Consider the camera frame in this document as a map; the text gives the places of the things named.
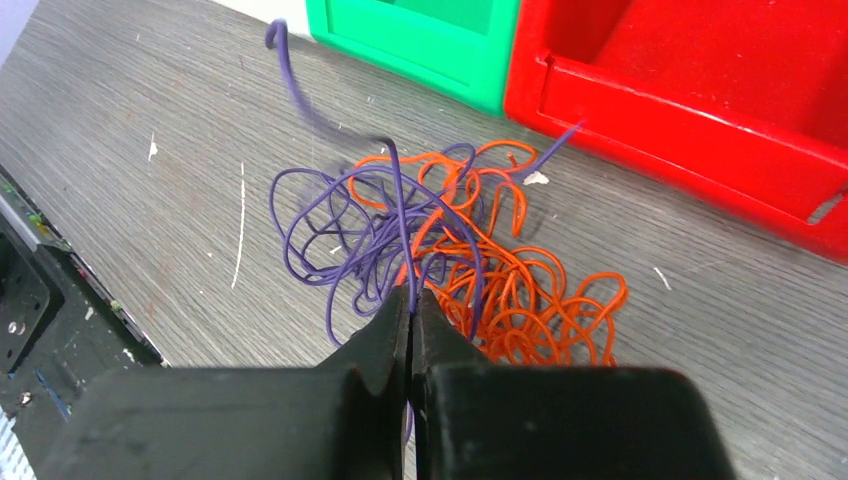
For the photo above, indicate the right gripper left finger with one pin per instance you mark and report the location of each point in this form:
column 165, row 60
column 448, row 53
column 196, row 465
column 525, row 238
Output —
column 340, row 419

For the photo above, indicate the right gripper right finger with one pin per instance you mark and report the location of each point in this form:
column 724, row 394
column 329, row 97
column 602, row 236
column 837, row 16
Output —
column 476, row 419

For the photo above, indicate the green plastic bin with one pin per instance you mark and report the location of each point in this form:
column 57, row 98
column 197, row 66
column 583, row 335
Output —
column 460, row 48

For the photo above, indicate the white plastic bin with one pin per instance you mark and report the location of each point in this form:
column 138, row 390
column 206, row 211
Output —
column 294, row 12

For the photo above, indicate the red plastic bin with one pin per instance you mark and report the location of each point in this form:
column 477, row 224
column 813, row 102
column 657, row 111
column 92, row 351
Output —
column 743, row 104

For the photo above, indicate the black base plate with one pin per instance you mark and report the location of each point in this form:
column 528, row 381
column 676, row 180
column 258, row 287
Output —
column 60, row 326

